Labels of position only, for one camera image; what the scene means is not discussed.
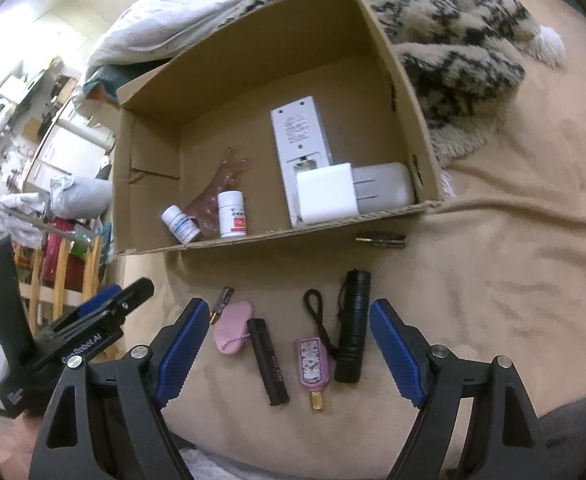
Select white pill bottle blue label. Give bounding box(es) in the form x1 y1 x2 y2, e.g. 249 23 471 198
161 205 201 245

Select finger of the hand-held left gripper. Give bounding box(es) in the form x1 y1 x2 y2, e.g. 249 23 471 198
48 284 124 341
55 279 155 344

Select black gold battery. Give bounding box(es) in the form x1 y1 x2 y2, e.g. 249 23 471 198
209 286 235 325

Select white pill bottle red label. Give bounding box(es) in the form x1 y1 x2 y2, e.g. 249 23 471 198
217 190 248 239

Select black lipstick tube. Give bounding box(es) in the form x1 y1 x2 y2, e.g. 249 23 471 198
247 317 290 406

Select teal cushion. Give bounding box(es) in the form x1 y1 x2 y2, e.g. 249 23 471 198
83 62 146 106

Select yellow wooden rack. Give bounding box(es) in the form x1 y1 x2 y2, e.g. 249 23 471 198
13 232 104 331

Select white remote control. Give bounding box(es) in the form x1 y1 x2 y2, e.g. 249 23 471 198
270 96 333 228

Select grey rounded case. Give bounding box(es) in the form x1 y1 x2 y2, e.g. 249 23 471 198
350 161 417 207

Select white duvet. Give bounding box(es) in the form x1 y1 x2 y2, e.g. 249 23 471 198
85 0 319 78

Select small black gold screwdriver bit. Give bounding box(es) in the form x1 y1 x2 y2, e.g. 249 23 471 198
355 232 407 250

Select black flashlight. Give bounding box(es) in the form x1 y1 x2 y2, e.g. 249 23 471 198
303 269 372 385

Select beige black patterned blanket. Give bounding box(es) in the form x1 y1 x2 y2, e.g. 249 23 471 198
233 0 566 196

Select hanging clothes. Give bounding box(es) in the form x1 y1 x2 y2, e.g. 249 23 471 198
0 192 54 251

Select white kitchen counter cabinet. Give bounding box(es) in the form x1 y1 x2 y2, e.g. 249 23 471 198
23 120 116 196

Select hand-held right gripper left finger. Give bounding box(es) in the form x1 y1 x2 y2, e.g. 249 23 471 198
28 297 211 480

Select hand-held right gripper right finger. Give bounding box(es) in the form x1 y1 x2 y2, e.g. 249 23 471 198
369 297 549 480

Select white charger plug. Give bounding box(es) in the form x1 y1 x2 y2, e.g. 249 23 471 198
295 161 380 227

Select grey white plastic bag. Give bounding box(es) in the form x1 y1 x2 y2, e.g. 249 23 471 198
48 175 114 221

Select pink cloud-shaped keychain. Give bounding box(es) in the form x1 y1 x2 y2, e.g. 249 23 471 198
214 300 255 358

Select translucent pink hair claw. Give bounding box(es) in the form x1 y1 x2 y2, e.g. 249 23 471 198
183 147 250 233

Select brown cardboard box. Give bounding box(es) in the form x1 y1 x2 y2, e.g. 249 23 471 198
113 0 444 257

